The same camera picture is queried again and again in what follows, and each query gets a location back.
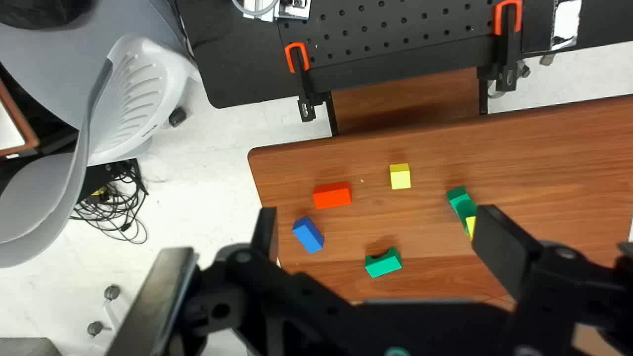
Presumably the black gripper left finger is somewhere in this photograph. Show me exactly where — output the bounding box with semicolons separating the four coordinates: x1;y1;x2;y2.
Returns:
107;206;359;356

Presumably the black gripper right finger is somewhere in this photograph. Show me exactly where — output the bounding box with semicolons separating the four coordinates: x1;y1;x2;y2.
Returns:
471;204;633;356

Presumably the green rectangular block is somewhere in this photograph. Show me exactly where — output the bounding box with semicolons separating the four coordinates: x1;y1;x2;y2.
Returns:
446;186;479;224

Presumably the green arch block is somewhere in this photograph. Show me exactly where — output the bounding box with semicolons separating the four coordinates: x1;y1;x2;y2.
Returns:
365;245;406;281

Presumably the yellow cube block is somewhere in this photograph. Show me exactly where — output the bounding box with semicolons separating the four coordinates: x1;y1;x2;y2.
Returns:
388;162;414;194

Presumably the blue rectangular block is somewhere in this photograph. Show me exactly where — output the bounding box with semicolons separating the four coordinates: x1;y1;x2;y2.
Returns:
291;216;327;257

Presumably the orange rectangular block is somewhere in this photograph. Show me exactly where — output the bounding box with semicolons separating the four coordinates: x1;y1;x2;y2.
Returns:
311;180;355;212

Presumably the white ribbed office chair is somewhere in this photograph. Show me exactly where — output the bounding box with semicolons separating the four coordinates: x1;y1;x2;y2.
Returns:
0;0;200;269

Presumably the black perforated metal table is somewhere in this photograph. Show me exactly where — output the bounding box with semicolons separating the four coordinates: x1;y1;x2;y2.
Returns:
175;0;633;113

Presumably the brown framed panel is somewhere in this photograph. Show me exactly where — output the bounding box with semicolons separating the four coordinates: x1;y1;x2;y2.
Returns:
0;77;44;160

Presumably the white paper sheet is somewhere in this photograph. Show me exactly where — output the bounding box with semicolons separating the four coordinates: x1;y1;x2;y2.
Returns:
552;0;584;52

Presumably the black cable tangle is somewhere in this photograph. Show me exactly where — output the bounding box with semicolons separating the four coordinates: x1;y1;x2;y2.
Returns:
68;160;151;247

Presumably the orange handled black clamp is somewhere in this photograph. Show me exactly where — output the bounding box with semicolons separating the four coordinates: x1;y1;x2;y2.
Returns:
483;0;533;93
283;40;327;125

